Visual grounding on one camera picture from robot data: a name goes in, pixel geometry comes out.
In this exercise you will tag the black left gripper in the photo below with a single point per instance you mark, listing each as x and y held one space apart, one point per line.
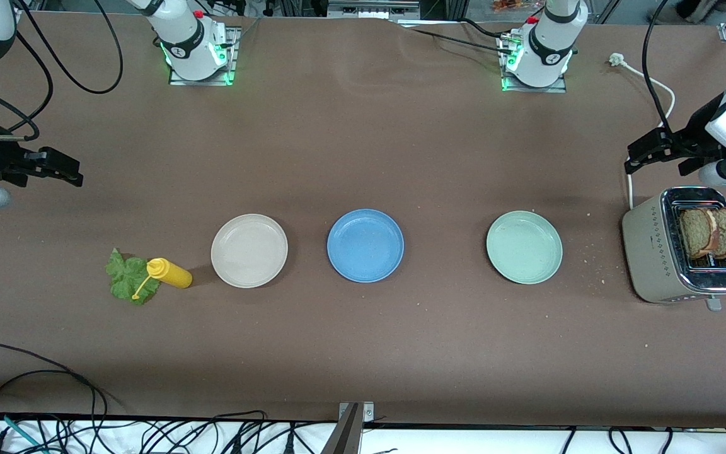
694 138

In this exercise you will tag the green lettuce leaf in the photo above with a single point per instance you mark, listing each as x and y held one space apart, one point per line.
123 277

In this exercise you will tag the yellow mustard squeeze bottle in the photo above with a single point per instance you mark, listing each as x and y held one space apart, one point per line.
174 274

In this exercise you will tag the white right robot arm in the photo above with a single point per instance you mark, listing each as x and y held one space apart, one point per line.
186 44

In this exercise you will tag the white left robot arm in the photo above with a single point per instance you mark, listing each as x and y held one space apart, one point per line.
542 72

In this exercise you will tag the pale green round plate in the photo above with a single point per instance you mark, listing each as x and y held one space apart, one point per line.
524 247

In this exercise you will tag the beige round plate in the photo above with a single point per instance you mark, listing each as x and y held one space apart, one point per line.
249 251

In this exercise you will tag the blue round plate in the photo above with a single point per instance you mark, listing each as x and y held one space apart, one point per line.
365 246

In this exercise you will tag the silver two-slot toaster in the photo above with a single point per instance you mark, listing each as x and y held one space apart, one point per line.
653 252

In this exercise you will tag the orange food packet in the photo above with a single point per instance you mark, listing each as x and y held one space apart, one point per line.
514 5

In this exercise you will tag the grey power strip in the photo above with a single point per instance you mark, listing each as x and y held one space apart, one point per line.
369 9

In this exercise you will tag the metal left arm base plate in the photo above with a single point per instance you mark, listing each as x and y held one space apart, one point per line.
555 89

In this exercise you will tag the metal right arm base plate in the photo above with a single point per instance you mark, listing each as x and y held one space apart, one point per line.
234 63

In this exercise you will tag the metal table edge bracket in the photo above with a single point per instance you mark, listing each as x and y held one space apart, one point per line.
344 438

